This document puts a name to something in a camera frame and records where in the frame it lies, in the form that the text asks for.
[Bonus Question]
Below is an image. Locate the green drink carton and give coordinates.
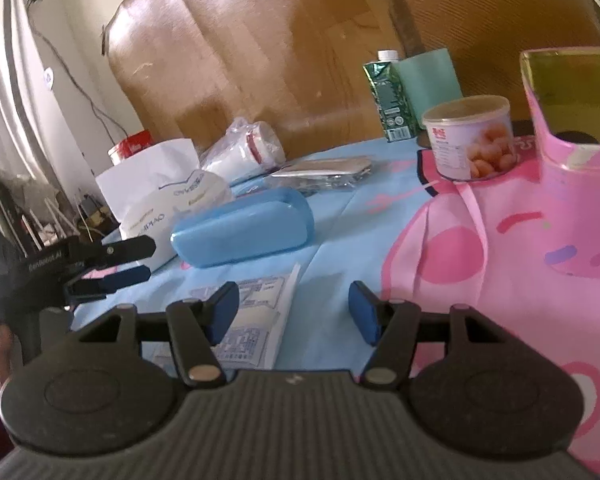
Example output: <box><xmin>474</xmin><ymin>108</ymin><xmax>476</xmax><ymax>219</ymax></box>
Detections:
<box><xmin>362</xmin><ymin>50</ymin><xmax>413</xmax><ymax>143</ymax></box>

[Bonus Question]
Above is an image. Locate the red snack box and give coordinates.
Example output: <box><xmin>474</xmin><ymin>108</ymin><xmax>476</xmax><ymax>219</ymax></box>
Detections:
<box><xmin>107</xmin><ymin>130</ymin><xmax>153</xmax><ymax>166</ymax></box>

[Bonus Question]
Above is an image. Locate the blue glasses case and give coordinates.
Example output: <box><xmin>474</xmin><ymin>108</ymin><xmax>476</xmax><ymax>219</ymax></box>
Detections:
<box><xmin>171</xmin><ymin>187</ymin><xmax>315</xmax><ymax>268</ymax></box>

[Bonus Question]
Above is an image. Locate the black wall cable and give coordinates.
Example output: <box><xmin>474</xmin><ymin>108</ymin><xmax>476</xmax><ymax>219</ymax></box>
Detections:
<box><xmin>27</xmin><ymin>0</ymin><xmax>141</xmax><ymax>146</ymax></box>

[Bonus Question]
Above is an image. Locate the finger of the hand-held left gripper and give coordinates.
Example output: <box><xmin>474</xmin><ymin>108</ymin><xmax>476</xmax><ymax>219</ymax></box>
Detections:
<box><xmin>67</xmin><ymin>266</ymin><xmax>151</xmax><ymax>306</ymax></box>
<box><xmin>67</xmin><ymin>236</ymin><xmax>157</xmax><ymax>273</ymax></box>

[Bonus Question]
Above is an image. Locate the clutter of cables and gadgets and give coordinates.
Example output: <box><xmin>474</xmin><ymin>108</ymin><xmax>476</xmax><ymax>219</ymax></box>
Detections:
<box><xmin>0</xmin><ymin>162</ymin><xmax>121</xmax><ymax>256</ymax></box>

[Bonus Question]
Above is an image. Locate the white printed sachet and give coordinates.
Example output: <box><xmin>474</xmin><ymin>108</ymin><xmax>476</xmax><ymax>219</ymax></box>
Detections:
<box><xmin>147</xmin><ymin>262</ymin><xmax>301</xmax><ymax>368</ymax></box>

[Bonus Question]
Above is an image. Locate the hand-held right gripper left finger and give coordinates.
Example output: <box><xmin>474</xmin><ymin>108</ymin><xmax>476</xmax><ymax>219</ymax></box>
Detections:
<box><xmin>77</xmin><ymin>281</ymin><xmax>241</xmax><ymax>388</ymax></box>

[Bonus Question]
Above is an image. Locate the plastic-wrapped white roll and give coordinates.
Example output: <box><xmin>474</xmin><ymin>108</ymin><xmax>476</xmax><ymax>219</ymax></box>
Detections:
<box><xmin>200</xmin><ymin>117</ymin><xmax>287</xmax><ymax>181</ymax></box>

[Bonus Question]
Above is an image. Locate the blue cartoon pig tablecloth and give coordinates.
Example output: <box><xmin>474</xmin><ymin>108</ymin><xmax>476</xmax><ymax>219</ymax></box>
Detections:
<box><xmin>70</xmin><ymin>132</ymin><xmax>600</xmax><ymax>480</ymax></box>

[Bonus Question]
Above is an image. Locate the white tissue pack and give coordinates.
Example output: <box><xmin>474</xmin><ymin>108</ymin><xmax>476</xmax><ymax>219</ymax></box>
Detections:
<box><xmin>95</xmin><ymin>139</ymin><xmax>235</xmax><ymax>266</ymax></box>

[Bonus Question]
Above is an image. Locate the wooden board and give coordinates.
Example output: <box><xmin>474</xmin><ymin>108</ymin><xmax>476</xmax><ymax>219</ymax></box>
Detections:
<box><xmin>102</xmin><ymin>0</ymin><xmax>415</xmax><ymax>161</ymax></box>

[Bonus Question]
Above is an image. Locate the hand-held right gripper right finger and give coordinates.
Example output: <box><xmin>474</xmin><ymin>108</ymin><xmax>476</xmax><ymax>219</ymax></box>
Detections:
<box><xmin>348</xmin><ymin>281</ymin><xmax>520</xmax><ymax>388</ymax></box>

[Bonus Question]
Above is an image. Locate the white curtain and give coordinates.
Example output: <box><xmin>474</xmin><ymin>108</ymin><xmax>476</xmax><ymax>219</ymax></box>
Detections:
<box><xmin>0</xmin><ymin>0</ymin><xmax>66</xmax><ymax>196</ymax></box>

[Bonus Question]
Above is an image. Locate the pink gift bag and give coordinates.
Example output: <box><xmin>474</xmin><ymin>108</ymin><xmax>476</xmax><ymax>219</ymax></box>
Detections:
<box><xmin>520</xmin><ymin>47</ymin><xmax>600</xmax><ymax>281</ymax></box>

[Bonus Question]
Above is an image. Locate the clear flat plastic packet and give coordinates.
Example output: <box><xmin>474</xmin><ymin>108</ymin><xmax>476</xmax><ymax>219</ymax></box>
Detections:
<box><xmin>270</xmin><ymin>156</ymin><xmax>373</xmax><ymax>193</ymax></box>

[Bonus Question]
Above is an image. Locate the pink label food can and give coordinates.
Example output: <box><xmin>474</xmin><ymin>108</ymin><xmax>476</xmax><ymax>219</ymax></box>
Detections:
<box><xmin>421</xmin><ymin>96</ymin><xmax>515</xmax><ymax>182</ymax></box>

